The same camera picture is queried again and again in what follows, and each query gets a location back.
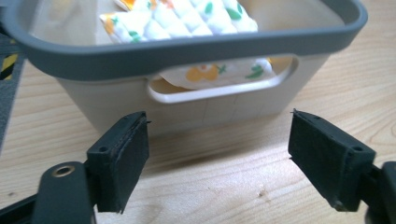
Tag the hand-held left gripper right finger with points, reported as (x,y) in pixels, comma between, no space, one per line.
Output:
(327,161)

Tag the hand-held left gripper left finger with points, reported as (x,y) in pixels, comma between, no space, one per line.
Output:
(120,161)

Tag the beige basket with grey rim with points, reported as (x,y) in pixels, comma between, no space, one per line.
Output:
(199,56)

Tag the white quilted floral cloth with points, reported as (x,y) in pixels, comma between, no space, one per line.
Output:
(186,18)

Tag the yellow and black striped tape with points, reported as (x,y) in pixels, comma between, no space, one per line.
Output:
(7,66)

